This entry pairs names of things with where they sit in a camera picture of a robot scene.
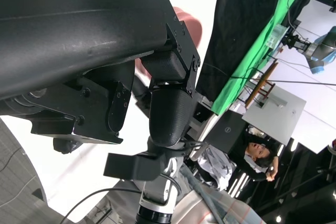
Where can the clear plastic box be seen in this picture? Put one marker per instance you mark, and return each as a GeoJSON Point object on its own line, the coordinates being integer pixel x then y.
{"type": "Point", "coordinates": [277, 36]}

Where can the beige plaid cloth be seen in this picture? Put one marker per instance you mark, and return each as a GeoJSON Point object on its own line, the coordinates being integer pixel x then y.
{"type": "Point", "coordinates": [231, 211]}

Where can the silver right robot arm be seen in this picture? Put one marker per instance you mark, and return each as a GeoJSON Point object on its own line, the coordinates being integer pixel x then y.
{"type": "Point", "coordinates": [157, 197]}

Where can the black Dell monitor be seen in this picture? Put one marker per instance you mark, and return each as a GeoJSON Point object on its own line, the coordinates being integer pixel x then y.
{"type": "Point", "coordinates": [225, 132]}

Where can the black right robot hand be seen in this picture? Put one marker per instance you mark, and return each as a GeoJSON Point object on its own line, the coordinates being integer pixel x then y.
{"type": "Point", "coordinates": [141, 95]}

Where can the brown wooden stool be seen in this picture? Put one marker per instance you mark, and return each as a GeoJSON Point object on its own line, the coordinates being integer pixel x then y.
{"type": "Point", "coordinates": [258, 87]}

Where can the pink plastic bowl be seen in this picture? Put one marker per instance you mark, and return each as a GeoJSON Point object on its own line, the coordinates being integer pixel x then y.
{"type": "Point", "coordinates": [190, 27]}

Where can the dark-haired person in black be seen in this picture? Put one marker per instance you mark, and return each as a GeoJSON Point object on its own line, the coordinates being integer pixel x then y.
{"type": "Point", "coordinates": [258, 153]}

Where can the black backdrop curtain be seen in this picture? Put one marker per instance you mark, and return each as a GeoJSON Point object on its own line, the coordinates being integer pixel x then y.
{"type": "Point", "coordinates": [236, 24]}

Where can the white square board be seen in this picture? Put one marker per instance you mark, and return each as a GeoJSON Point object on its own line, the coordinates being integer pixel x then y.
{"type": "Point", "coordinates": [278, 119]}

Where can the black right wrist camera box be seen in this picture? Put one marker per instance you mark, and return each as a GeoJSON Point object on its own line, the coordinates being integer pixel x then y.
{"type": "Point", "coordinates": [131, 166]}

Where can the green screen cloth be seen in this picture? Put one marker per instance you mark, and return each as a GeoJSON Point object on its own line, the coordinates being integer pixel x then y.
{"type": "Point", "coordinates": [252, 58]}

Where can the grey blue industrial robot arm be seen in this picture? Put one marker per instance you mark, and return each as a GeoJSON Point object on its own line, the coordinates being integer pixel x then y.
{"type": "Point", "coordinates": [319, 51]}

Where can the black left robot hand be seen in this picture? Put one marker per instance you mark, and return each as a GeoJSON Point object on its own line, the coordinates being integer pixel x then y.
{"type": "Point", "coordinates": [65, 24]}

